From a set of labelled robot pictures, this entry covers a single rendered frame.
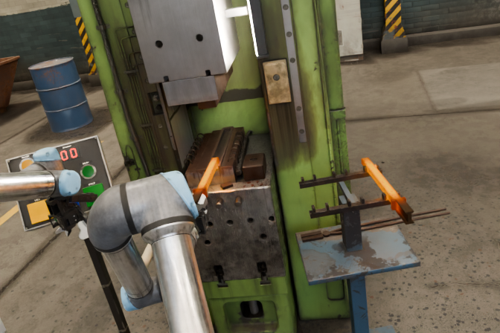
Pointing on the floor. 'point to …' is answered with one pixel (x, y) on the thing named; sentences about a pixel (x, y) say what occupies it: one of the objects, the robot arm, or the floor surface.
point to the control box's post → (107, 286)
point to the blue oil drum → (62, 94)
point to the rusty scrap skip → (8, 65)
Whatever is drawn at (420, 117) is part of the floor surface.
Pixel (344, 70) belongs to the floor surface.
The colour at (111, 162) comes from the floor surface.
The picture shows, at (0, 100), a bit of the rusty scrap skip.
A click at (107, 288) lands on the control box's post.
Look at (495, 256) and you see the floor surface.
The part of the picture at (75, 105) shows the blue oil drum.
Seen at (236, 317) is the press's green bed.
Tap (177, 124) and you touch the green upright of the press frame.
